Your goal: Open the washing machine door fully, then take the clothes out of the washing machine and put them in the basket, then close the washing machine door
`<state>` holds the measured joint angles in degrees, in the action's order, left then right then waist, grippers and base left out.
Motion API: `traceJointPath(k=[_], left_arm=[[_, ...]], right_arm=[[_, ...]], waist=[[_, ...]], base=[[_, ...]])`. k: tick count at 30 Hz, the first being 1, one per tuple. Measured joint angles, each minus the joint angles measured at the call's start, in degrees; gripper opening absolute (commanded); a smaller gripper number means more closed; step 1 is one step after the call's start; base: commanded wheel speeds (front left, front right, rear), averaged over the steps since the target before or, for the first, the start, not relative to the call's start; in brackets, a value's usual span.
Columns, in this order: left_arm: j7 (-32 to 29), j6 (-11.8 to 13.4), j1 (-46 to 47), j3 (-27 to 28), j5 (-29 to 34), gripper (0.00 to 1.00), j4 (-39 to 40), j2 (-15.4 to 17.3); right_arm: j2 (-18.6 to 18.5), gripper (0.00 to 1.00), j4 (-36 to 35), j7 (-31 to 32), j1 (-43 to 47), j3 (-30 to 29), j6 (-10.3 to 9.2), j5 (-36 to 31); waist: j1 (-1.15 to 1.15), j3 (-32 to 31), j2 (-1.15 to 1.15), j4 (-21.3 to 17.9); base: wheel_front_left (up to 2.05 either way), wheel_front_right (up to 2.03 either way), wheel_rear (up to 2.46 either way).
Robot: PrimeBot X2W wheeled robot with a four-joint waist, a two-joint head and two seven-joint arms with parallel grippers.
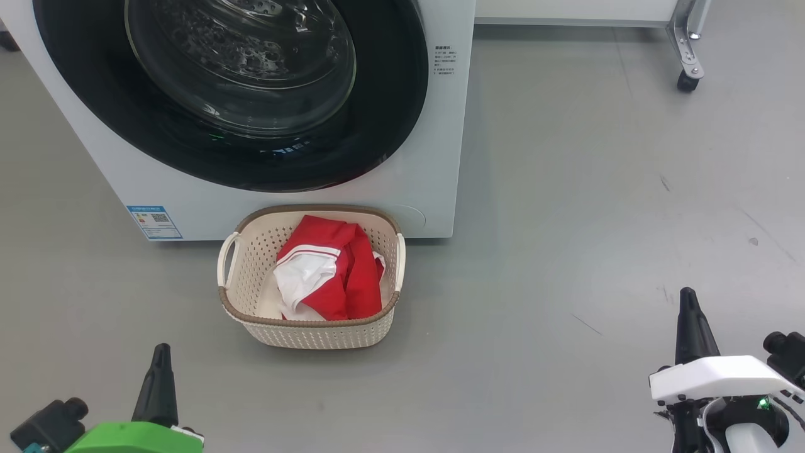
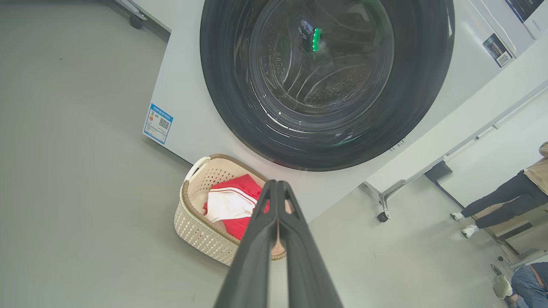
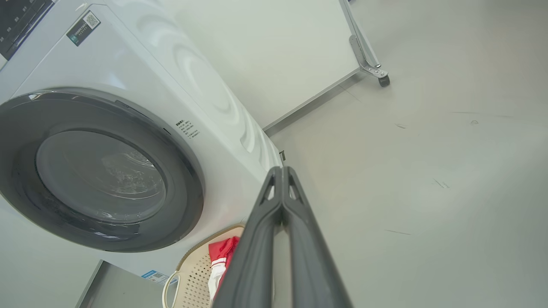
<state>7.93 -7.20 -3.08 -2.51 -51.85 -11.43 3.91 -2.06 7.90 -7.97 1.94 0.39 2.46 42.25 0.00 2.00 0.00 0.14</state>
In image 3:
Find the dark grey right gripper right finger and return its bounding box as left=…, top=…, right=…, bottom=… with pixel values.
left=282, top=166, right=354, bottom=308

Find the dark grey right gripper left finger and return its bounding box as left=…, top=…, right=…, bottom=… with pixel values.
left=212, top=166, right=283, bottom=308

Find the red and white shirt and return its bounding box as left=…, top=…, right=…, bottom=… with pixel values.
left=208, top=236, right=241, bottom=305

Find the black round glass washer door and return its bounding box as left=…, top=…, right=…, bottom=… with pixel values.
left=0, top=88, right=205, bottom=253

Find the cream perforated basket brown rim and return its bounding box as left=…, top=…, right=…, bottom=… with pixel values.
left=162, top=225, right=245, bottom=308

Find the white front-load washing machine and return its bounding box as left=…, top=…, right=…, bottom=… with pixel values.
left=0, top=0, right=285, bottom=285

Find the white partition panel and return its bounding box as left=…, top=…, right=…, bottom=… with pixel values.
left=0, top=205, right=103, bottom=308
left=165, top=0, right=362, bottom=137

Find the grey metal leg with caster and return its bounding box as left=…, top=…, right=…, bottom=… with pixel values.
left=340, top=0, right=391, bottom=88

